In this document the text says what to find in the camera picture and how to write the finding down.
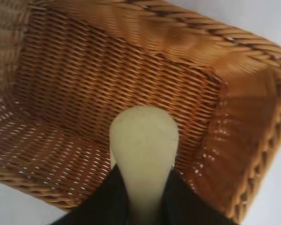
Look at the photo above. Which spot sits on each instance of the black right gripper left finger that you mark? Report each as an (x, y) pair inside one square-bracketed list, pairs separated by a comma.
[(103, 206)]

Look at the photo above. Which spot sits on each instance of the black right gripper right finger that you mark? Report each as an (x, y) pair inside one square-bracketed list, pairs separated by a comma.
[(187, 208)]

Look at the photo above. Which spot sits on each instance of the pale yellow egg yolk pastry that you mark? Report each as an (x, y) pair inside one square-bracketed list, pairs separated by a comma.
[(144, 145)]

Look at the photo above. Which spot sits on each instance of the brown woven wicker basket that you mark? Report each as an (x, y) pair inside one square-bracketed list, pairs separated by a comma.
[(107, 77)]

